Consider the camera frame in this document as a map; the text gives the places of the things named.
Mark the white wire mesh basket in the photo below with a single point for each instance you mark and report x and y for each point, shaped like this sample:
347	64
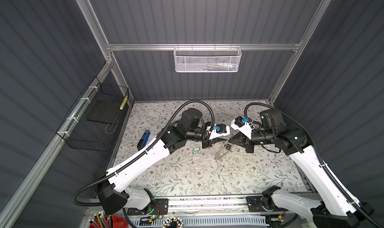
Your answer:
207	59

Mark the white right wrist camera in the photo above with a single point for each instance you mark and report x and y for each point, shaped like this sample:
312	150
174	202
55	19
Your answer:
243	125

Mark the yellow marker pen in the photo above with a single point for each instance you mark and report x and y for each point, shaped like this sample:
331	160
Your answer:
123	102

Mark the blue stapler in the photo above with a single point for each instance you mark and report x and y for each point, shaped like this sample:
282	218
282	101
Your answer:
144	139

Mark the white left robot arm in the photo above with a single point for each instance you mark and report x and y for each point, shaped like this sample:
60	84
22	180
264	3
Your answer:
115	194

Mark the black wire basket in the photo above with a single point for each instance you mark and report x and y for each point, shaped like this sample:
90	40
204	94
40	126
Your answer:
79	133

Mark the black pad in basket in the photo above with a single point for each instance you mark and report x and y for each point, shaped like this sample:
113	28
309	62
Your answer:
105	112

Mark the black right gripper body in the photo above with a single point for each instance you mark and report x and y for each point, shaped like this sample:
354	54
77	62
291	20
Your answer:
248	143

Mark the white perforated cable tray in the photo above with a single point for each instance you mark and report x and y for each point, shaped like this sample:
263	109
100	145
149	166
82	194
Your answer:
230	221

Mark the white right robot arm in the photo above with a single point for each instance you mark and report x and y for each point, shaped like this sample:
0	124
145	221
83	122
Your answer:
337	208

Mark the red round object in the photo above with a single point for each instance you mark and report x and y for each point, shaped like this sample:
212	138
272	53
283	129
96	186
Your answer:
100	220

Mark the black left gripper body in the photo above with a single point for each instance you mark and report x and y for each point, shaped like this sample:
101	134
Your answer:
206	144

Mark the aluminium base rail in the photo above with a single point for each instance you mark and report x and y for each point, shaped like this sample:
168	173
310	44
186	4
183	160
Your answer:
209	205

